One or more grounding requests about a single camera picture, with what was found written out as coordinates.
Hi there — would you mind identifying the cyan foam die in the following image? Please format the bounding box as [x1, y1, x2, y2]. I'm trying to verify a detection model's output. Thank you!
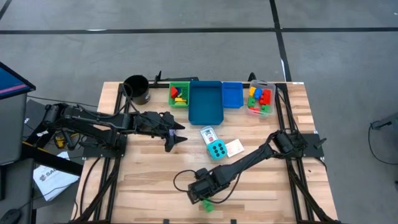
[206, 139, 229, 161]

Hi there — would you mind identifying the black cup with monster face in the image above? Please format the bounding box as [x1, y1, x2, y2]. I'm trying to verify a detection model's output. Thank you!
[121, 74, 151, 106]

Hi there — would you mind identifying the black computer mouse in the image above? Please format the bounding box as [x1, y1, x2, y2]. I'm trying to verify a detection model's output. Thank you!
[0, 208, 22, 224]

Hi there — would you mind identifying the small blue bin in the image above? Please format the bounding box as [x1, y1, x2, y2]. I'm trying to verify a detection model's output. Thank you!
[221, 81, 244, 110]

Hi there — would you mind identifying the black cable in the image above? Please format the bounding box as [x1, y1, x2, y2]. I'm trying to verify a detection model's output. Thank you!
[78, 156, 102, 217]

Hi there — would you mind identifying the black case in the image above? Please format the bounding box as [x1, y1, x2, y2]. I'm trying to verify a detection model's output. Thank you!
[22, 98, 58, 147]

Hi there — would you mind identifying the large teal tray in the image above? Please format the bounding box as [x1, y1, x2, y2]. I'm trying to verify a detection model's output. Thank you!
[188, 80, 225, 126]

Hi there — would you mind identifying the black table clamp with bar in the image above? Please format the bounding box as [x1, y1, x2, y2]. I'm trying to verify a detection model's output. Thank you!
[154, 70, 200, 84]

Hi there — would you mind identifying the green four-stud block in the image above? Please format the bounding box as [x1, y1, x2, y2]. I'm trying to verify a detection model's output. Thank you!
[201, 198, 216, 214]

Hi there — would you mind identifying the clear plastic bin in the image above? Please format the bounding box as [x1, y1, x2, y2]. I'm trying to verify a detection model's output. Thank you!
[247, 79, 277, 119]

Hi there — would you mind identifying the green mesh basket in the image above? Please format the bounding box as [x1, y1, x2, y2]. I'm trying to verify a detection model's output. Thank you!
[167, 81, 191, 109]

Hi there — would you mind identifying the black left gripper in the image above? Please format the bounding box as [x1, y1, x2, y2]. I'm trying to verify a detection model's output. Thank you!
[133, 110, 189, 153]

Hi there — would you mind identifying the orange-backed card deck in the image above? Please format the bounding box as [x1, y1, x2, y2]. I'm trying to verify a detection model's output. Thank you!
[224, 138, 246, 158]

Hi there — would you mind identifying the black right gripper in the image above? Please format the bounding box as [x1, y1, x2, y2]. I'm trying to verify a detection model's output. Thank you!
[186, 167, 225, 205]

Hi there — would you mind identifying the black desk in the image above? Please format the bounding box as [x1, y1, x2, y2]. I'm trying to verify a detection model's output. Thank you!
[0, 158, 35, 224]

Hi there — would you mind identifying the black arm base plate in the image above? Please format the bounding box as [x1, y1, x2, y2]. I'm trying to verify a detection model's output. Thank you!
[278, 133, 325, 159]
[81, 133, 129, 159]

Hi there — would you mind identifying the grey monitor with blue screen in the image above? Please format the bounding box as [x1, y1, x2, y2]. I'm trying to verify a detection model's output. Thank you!
[0, 61, 37, 166]

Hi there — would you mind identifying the black desk bar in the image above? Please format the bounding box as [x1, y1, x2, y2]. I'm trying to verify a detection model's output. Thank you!
[21, 141, 85, 177]

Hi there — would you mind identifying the white printed paper bag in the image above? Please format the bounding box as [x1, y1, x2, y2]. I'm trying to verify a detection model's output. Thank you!
[32, 151, 81, 203]

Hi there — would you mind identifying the black aluminium table frame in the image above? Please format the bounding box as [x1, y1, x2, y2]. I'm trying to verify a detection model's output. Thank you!
[73, 79, 343, 224]

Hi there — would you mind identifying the card deck in clear case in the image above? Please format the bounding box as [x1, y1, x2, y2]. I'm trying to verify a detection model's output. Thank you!
[200, 125, 219, 146]

